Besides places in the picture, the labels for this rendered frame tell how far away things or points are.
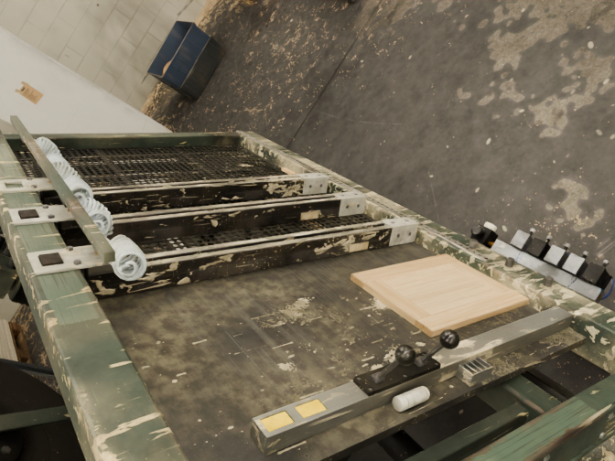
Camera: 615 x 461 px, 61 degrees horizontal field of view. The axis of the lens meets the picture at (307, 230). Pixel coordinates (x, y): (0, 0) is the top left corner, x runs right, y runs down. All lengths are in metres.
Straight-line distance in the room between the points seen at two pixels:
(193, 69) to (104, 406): 4.69
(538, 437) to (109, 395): 0.72
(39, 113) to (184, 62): 1.43
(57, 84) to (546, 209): 3.67
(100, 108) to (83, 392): 4.04
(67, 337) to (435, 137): 2.56
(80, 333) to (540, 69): 2.69
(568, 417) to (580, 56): 2.28
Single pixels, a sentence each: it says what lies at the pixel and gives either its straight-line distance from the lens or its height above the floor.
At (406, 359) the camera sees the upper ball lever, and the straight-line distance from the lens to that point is 0.96.
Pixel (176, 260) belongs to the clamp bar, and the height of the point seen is 1.67.
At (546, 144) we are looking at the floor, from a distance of 2.89.
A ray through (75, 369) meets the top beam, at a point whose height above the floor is 1.95.
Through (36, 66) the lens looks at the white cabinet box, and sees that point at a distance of 4.66.
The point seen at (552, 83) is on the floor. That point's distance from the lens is 3.08.
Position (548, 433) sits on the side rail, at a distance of 1.08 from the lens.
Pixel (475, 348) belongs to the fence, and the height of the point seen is 1.24.
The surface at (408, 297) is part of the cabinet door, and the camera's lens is 1.44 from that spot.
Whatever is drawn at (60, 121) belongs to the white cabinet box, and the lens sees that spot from 4.77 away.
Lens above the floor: 2.37
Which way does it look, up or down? 43 degrees down
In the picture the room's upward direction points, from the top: 60 degrees counter-clockwise
